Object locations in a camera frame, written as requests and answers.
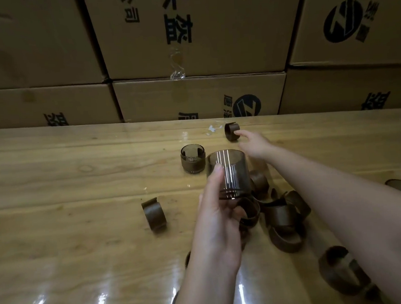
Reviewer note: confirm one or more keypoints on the stack of brown cardboard boxes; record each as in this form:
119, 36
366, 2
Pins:
213, 36

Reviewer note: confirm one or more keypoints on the smoky tinted glass cup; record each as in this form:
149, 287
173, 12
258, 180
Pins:
191, 150
238, 178

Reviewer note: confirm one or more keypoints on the person's right hand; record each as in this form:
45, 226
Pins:
258, 146

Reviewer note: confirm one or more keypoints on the person's right forearm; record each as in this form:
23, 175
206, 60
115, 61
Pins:
345, 208

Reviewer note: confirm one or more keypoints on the person's left hand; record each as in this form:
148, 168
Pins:
220, 238

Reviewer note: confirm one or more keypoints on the white paper scrap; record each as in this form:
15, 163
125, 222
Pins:
212, 128

